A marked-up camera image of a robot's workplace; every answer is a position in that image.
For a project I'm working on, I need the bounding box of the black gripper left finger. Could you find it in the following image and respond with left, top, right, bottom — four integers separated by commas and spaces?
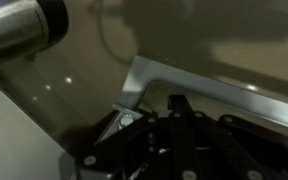
75, 95, 182, 180

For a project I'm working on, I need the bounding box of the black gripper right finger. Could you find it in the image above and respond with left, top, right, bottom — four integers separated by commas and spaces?
178, 95, 288, 180

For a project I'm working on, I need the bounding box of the stainless steel electric kettle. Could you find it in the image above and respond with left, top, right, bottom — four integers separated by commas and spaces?
0, 0, 70, 72

